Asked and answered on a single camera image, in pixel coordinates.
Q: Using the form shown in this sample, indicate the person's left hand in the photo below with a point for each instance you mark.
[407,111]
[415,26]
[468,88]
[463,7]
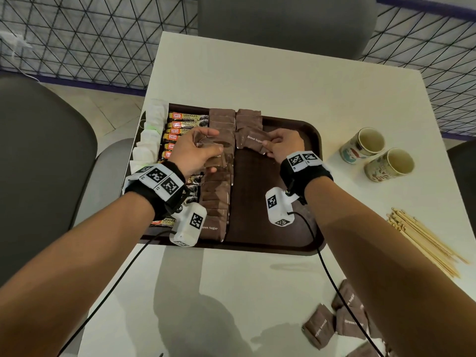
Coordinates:
[186,150]

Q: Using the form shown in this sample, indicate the person's right hand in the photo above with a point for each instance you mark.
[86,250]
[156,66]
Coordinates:
[290,143]

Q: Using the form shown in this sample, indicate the person's left fingers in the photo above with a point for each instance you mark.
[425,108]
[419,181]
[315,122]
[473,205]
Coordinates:
[207,132]

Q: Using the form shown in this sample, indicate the person's right fingers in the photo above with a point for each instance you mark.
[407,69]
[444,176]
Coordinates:
[271,139]

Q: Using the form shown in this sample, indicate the brown sugar packet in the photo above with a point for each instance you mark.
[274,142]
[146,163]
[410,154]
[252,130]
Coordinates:
[215,160]
[319,327]
[251,139]
[362,351]
[249,112]
[248,123]
[373,327]
[351,323]
[347,293]

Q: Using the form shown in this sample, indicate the person's left forearm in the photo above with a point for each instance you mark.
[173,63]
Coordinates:
[74,263]

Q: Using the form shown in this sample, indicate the person's right forearm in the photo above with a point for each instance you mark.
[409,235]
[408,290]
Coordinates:
[390,271]

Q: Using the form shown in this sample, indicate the row of coffee sticks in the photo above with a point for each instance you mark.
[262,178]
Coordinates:
[182,124]

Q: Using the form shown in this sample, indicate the dark brown serving tray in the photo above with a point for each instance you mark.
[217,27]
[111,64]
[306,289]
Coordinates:
[256,189]

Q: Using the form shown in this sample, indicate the pile of white sachets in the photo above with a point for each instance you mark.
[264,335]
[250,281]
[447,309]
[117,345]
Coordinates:
[152,141]

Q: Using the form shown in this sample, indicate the row of brown packets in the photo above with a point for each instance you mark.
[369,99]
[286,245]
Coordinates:
[215,197]

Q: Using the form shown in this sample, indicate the printed paper cup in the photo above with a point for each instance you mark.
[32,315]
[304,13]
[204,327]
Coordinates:
[383,169]
[357,146]

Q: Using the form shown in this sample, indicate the grey chair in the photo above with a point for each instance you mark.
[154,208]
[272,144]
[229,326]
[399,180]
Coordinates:
[41,163]
[465,182]
[286,22]

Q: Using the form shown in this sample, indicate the bundle of wooden stirrers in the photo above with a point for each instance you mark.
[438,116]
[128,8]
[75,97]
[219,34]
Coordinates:
[424,241]

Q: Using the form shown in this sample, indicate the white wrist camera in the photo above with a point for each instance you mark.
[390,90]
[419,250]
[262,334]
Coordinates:
[189,224]
[279,206]

